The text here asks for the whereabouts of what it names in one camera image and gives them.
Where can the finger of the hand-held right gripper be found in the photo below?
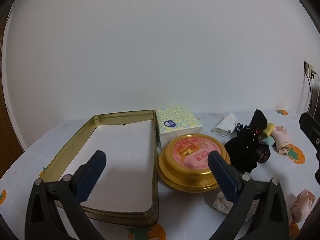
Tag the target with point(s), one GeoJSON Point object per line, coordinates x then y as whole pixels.
{"type": "Point", "coordinates": [310, 130]}

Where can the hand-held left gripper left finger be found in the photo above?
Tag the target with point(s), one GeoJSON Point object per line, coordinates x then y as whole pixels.
{"type": "Point", "coordinates": [91, 175]}

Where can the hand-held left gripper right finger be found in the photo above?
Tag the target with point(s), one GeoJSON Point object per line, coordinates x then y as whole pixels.
{"type": "Point", "coordinates": [222, 172]}

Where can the black velvet cloth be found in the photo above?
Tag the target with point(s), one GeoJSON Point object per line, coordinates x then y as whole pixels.
{"type": "Point", "coordinates": [242, 152]}

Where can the pink cloth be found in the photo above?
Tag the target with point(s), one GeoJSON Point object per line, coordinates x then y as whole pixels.
{"type": "Point", "coordinates": [302, 205]}
{"type": "Point", "coordinates": [282, 140]}

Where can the white waffle cloth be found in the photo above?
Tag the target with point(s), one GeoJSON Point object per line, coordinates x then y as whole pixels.
{"type": "Point", "coordinates": [226, 123]}
{"type": "Point", "coordinates": [221, 205]}

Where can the gold rectangular tin tray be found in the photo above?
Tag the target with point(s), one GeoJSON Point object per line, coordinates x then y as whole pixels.
{"type": "Point", "coordinates": [120, 155]}

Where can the purple velvet scrunchie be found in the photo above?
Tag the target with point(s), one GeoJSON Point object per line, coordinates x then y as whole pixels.
{"type": "Point", "coordinates": [263, 153]}

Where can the blue yarn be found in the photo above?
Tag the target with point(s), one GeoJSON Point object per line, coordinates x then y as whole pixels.
{"type": "Point", "coordinates": [239, 127]}

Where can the black terry cloth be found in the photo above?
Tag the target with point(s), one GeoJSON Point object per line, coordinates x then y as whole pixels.
{"type": "Point", "coordinates": [258, 120]}

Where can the light teal soft roll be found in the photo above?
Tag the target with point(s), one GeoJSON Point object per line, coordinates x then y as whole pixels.
{"type": "Point", "coordinates": [270, 141]}

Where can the round gold tin pink label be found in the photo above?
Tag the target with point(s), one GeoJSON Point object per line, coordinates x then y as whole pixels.
{"type": "Point", "coordinates": [190, 152]}

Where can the yellow rolled cloth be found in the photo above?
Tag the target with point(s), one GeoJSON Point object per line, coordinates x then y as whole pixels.
{"type": "Point", "coordinates": [269, 129]}

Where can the yellow dotted tissue pack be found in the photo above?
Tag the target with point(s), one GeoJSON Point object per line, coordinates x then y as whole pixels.
{"type": "Point", "coordinates": [175, 122]}

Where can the brown wooden door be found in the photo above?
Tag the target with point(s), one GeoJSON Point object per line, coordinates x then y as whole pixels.
{"type": "Point", "coordinates": [6, 130]}

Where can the wall power outlet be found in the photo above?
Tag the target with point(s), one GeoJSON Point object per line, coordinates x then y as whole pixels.
{"type": "Point", "coordinates": [309, 68]}

